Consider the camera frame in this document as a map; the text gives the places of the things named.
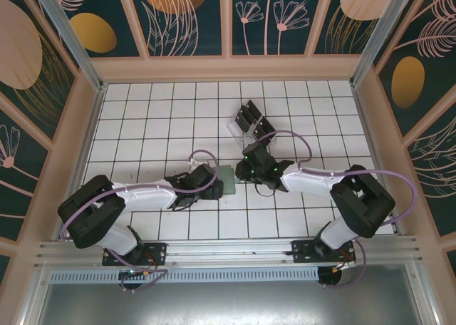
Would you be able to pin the grey metal panel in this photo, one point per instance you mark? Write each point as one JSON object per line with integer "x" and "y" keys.
{"x": 228, "y": 303}

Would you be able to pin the mint green card holder wallet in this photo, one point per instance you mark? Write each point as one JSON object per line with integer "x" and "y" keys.
{"x": 226, "y": 177}

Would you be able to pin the aluminium frame post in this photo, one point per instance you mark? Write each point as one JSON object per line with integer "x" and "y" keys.
{"x": 69, "y": 36}
{"x": 381, "y": 36}

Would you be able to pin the left arm's black base plate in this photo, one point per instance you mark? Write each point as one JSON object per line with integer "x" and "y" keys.
{"x": 158, "y": 250}

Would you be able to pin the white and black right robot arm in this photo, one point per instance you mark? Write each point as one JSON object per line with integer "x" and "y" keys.
{"x": 306, "y": 182}

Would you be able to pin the aluminium mounting rail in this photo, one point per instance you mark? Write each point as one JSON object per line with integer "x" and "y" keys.
{"x": 228, "y": 248}

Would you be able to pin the clear acrylic tiered card rack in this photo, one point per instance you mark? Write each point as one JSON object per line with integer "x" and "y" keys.
{"x": 238, "y": 132}

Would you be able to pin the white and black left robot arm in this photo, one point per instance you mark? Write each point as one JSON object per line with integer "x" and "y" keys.
{"x": 149, "y": 196}

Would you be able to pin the right arm's black base plate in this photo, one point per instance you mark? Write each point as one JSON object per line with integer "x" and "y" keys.
{"x": 301, "y": 250}

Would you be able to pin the black credit card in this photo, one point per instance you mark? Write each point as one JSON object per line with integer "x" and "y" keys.
{"x": 243, "y": 122}
{"x": 248, "y": 114}
{"x": 253, "y": 107}
{"x": 259, "y": 130}
{"x": 267, "y": 124}

